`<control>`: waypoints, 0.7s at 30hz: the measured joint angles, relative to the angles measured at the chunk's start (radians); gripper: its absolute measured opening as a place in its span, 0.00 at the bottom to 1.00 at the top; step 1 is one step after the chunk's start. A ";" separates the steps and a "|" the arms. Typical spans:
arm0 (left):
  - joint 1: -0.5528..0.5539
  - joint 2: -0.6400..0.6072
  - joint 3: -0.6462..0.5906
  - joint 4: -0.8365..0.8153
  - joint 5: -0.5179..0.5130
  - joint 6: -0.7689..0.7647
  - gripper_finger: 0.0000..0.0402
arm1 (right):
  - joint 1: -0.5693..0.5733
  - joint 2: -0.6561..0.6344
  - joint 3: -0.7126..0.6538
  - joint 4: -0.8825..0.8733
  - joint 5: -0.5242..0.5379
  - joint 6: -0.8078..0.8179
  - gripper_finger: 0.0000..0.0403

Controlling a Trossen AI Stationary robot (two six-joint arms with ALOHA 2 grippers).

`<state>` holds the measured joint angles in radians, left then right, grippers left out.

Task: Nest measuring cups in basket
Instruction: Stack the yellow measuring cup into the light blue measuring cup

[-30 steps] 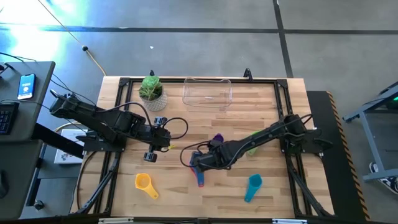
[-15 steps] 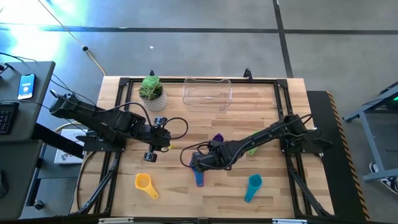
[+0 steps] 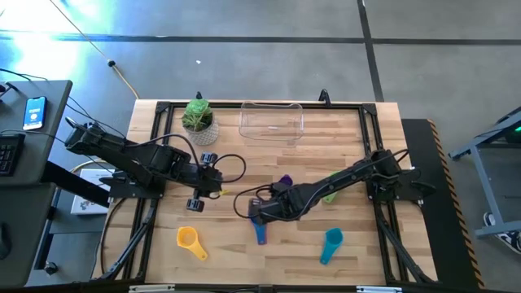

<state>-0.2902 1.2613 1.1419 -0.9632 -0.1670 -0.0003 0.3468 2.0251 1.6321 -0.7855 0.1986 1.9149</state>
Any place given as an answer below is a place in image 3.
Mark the black caster wheel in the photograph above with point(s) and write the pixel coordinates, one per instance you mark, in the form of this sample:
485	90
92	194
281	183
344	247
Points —
51	268

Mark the person's shoe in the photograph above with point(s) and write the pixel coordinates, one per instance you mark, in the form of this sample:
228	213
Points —
502	234

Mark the teal measuring cup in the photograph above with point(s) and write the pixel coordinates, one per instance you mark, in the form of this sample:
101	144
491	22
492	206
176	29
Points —
333	238

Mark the succulent in patterned grey pot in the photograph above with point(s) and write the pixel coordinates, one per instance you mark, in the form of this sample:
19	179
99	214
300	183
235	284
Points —
198	116

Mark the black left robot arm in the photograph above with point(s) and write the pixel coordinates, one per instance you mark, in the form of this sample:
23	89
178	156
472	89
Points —
134	156

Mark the black mat with hazard stripe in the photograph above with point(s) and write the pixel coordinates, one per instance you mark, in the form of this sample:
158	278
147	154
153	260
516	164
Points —
447	244

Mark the green measuring cup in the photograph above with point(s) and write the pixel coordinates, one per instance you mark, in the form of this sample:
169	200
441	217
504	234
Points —
329	198

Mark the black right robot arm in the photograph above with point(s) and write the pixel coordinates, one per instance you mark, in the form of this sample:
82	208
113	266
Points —
346	175

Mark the purple measuring cup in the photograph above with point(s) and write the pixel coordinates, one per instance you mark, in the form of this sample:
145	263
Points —
286	180

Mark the black keyboard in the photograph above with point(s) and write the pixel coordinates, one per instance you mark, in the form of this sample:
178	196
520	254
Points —
8	154

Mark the black table clamp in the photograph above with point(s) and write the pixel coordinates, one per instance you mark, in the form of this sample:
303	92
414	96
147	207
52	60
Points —
324	96
198	96

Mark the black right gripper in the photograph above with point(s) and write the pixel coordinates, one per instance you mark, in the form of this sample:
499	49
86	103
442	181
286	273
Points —
270	203

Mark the smartphone with blue screen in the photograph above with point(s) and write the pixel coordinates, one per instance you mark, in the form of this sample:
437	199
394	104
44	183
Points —
34	113

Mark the black device with green light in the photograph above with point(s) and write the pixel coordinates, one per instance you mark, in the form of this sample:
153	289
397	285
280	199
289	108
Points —
516	134

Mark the yellow measuring cup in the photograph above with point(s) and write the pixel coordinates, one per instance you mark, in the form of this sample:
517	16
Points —
187	237

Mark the grey desk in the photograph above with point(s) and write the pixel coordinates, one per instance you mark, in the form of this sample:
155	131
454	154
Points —
24	203

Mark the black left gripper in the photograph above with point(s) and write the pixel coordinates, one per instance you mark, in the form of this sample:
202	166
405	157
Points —
209	179

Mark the silver metal bracket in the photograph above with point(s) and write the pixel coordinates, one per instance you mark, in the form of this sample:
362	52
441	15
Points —
378	289
150	288

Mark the white printed board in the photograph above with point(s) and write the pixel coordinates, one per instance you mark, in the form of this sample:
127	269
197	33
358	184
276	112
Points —
85	205

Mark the grey metal stand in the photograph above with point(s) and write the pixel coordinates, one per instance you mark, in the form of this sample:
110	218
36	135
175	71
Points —
487	191

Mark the blue measuring cup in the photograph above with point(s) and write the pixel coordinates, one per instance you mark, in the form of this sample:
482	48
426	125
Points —
260	234

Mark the clear plastic basket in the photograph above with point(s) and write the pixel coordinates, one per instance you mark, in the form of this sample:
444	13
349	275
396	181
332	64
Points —
270	122

